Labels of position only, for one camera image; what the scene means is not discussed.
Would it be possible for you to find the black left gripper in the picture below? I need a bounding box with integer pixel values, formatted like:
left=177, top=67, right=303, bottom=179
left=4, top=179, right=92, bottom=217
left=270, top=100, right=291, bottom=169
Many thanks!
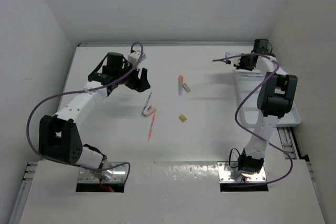
left=114, top=60, right=150, bottom=92

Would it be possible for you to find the pink red highlighter pen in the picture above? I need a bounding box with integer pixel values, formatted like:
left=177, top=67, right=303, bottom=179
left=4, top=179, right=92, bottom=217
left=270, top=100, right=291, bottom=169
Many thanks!
left=148, top=112, right=156, bottom=142

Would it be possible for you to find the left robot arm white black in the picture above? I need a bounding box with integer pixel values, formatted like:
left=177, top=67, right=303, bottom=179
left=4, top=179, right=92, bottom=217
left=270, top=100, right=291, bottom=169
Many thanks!
left=38, top=51, right=150, bottom=169

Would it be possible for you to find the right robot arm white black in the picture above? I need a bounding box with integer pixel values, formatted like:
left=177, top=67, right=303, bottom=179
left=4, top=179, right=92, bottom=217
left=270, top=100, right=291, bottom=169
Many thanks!
left=236, top=38, right=298, bottom=174

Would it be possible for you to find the dark purple highlighter pen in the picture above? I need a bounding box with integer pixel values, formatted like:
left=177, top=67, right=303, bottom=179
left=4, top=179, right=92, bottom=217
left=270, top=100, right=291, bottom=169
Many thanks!
left=145, top=92, right=152, bottom=109

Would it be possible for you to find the white compartment tray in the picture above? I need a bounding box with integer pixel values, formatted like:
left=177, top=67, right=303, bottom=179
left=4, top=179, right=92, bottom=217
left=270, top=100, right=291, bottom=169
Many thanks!
left=233, top=66, right=302, bottom=129

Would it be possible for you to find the orange capped grey marker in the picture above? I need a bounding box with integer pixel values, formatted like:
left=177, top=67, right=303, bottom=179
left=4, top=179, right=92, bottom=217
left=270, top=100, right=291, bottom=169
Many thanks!
left=178, top=75, right=183, bottom=95

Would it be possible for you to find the grey brown eraser block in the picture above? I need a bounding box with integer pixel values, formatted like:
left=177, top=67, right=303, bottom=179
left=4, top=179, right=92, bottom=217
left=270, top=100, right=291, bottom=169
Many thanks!
left=182, top=83, right=191, bottom=92

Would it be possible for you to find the tan eraser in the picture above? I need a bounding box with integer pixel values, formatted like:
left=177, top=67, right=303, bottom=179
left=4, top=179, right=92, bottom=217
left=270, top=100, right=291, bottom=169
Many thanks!
left=179, top=114, right=187, bottom=122

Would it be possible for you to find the metal mounting plate left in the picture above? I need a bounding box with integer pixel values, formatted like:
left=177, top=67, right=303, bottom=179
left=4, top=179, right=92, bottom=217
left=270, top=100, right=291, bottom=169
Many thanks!
left=78, top=161, right=128, bottom=184

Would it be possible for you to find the metal mounting plate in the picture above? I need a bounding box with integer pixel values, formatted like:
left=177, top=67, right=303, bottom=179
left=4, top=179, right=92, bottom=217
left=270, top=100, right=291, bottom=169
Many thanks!
left=217, top=162, right=267, bottom=185
left=78, top=161, right=128, bottom=184

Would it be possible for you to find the metal mounting plate right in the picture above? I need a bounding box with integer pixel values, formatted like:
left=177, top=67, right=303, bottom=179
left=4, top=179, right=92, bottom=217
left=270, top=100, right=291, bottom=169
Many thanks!
left=217, top=162, right=267, bottom=185

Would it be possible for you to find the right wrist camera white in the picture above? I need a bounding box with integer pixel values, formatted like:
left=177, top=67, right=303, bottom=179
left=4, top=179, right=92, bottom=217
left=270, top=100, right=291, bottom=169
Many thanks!
left=224, top=51, right=241, bottom=66

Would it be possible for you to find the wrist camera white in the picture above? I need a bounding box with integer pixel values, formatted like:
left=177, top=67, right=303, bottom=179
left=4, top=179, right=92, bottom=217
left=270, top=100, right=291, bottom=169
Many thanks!
left=224, top=51, right=241, bottom=66
left=127, top=51, right=146, bottom=65

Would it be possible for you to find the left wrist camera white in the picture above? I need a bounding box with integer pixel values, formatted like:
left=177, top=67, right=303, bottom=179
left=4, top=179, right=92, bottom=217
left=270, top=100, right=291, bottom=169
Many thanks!
left=127, top=51, right=146, bottom=65

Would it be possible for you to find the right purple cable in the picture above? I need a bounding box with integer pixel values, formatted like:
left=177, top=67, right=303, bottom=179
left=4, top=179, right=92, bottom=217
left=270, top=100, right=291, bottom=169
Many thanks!
left=212, top=53, right=294, bottom=187

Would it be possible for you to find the purple cable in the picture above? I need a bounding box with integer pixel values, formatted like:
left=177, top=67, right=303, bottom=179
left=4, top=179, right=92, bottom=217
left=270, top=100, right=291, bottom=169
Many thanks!
left=212, top=53, right=294, bottom=187
left=27, top=41, right=145, bottom=176

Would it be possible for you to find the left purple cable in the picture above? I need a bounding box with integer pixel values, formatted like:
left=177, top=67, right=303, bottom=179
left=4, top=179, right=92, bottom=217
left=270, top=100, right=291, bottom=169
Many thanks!
left=27, top=41, right=145, bottom=176

